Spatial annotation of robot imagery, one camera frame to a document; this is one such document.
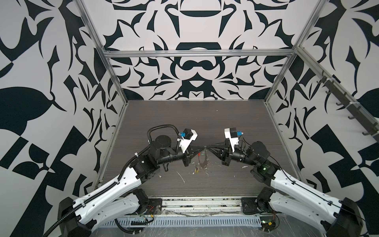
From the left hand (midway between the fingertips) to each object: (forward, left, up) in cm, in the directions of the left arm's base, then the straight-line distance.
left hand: (204, 144), depth 62 cm
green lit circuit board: (-26, -30, -31) cm, 51 cm away
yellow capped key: (-3, +3, -20) cm, 20 cm away
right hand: (-2, -2, 0) cm, 3 cm away
